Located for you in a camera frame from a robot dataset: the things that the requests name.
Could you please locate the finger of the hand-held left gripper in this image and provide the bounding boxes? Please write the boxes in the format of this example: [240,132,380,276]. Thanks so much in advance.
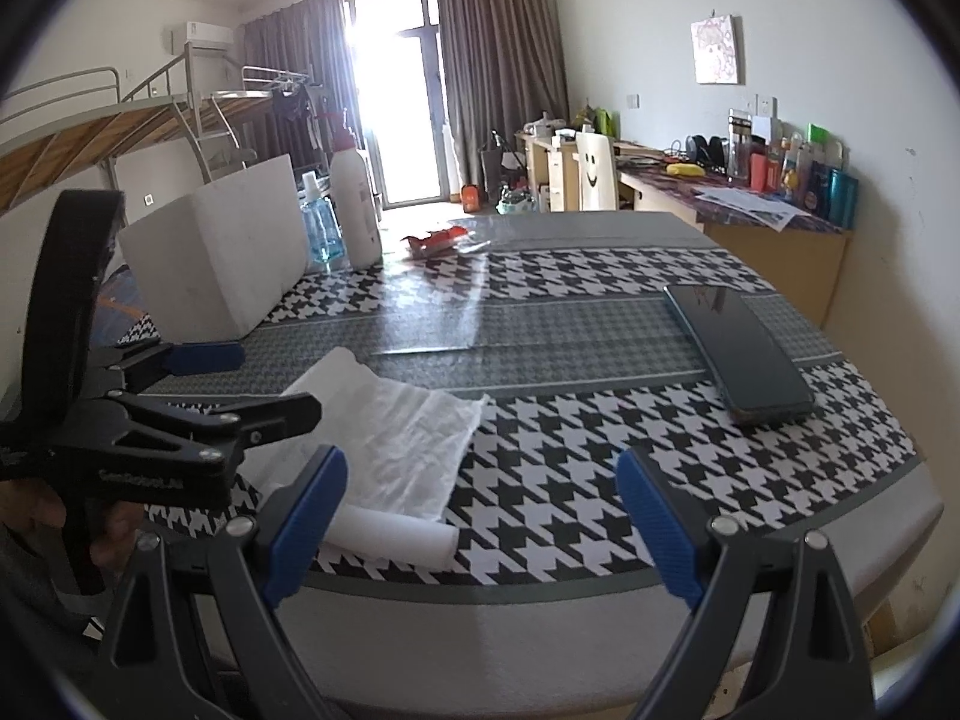
[96,341,248,392]
[124,390,325,460]

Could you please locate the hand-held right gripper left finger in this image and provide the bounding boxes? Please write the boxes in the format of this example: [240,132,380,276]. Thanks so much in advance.
[94,444,350,720]

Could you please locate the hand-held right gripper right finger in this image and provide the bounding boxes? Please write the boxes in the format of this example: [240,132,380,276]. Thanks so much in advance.
[613,446,875,720]

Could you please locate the white cloth towel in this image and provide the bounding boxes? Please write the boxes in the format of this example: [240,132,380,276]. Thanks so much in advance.
[236,346,493,572]

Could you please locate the person's left hand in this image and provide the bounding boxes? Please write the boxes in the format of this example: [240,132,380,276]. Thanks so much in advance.
[0,480,143,576]

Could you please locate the blue orange plaid quilt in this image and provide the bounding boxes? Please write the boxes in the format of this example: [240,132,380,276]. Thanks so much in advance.
[96,266,151,342]

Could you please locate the houndstooth tablecloth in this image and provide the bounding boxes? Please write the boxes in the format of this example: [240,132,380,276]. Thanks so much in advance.
[112,211,945,680]

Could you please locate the white foam box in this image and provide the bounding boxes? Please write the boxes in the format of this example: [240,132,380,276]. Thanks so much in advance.
[118,153,311,347]

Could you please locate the clear bottle blue liquid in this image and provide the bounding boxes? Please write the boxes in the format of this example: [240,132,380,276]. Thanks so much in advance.
[299,171,345,266]

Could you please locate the black smartphone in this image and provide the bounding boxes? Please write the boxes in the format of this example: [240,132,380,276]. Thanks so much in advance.
[663,283,818,425]

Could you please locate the large metal bunk bed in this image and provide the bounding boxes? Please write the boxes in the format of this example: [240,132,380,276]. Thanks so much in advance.
[0,41,257,220]

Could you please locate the white spray bottle red top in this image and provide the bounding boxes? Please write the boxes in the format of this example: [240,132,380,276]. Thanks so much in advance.
[328,109,384,272]

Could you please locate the metal bed ladder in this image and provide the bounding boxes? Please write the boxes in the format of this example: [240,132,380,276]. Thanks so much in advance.
[174,52,250,175]

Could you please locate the red wrapper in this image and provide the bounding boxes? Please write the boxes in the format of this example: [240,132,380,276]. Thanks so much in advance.
[403,224,470,257]

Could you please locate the hanging dark clothes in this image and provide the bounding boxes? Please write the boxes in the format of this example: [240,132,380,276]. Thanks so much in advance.
[270,82,335,167]

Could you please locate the small metal bunk bed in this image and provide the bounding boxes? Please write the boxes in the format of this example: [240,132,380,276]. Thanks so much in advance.
[238,65,332,175]

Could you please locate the wooden desk patterned cover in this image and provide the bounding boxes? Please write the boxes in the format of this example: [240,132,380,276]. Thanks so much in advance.
[616,157,853,332]

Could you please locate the white air conditioner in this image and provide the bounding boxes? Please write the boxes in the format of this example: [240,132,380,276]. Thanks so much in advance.
[168,20,236,54]

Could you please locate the glass balcony door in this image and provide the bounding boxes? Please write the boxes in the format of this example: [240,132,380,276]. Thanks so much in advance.
[341,0,452,208]

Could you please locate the black bag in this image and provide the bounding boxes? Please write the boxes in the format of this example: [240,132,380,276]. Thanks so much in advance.
[479,130,523,200]

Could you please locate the printed papers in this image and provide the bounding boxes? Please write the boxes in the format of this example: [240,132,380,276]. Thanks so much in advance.
[693,187,812,233]

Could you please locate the brown curtain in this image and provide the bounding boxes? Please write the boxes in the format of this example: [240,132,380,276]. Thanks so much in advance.
[434,0,569,205]
[240,0,366,167]

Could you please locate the wooden chair smiley face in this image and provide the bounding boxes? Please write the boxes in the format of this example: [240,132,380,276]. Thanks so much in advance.
[573,130,620,213]

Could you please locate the wooden desk with drawers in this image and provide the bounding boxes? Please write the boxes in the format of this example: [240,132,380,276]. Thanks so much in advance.
[515,131,579,213]

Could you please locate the row of toiletry bottles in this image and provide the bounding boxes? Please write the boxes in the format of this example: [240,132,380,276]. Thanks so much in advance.
[723,108,860,230]

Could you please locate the pink wall picture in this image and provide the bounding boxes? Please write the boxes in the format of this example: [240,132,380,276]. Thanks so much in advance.
[689,14,746,86]

